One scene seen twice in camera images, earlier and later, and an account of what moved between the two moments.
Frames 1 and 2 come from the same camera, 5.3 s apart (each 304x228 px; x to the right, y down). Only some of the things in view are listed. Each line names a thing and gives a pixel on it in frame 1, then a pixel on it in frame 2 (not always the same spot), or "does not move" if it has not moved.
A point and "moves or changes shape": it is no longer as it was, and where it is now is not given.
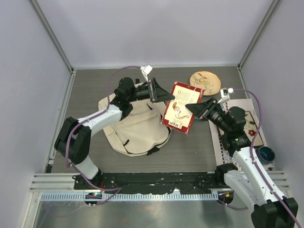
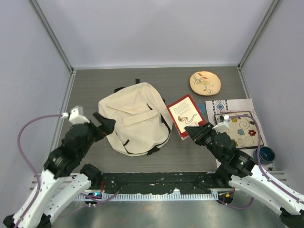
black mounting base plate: [143, 182] does not move
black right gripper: [203, 110] → [196, 133]
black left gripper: [156, 93] → [107, 125]
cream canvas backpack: [140, 132] does not move
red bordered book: [177, 115] moves or changes shape
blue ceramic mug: [265, 155] does not move
